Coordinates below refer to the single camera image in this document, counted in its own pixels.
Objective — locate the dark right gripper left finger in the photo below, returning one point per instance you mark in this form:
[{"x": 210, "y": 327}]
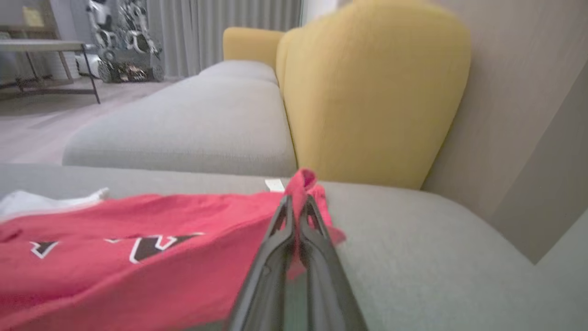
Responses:
[{"x": 266, "y": 285}]

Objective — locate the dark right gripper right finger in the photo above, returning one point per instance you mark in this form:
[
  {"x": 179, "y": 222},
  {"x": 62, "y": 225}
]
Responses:
[{"x": 326, "y": 285}]

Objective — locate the red white printed jersey garment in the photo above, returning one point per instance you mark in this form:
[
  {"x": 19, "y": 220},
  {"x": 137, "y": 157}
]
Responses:
[{"x": 183, "y": 276}]

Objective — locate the large grey sofa ottoman seat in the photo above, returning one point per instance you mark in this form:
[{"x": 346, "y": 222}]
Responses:
[{"x": 436, "y": 257}]

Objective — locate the grey sofa seat cushion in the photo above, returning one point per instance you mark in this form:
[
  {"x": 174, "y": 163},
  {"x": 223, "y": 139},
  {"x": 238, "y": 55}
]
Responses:
[
  {"x": 193, "y": 133},
  {"x": 239, "y": 69}
]

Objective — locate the yellow sofa backrest cushion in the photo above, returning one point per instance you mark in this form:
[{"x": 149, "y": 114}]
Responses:
[
  {"x": 367, "y": 92},
  {"x": 250, "y": 46}
]

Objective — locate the grey pleated curtain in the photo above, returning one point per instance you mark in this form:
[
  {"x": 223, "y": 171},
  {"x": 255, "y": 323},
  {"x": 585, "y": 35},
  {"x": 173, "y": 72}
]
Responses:
[{"x": 220, "y": 18}]

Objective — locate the white black wheeled robot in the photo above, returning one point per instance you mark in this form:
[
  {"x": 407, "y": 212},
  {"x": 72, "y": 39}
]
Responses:
[{"x": 124, "y": 41}]

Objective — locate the grey top metal leg table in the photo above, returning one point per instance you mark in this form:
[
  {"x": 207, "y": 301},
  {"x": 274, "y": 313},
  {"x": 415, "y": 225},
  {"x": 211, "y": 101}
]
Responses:
[{"x": 41, "y": 45}]

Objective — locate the wooden shelf rack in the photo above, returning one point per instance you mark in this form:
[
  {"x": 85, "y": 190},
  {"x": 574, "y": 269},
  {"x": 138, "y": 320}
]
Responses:
[{"x": 50, "y": 18}]

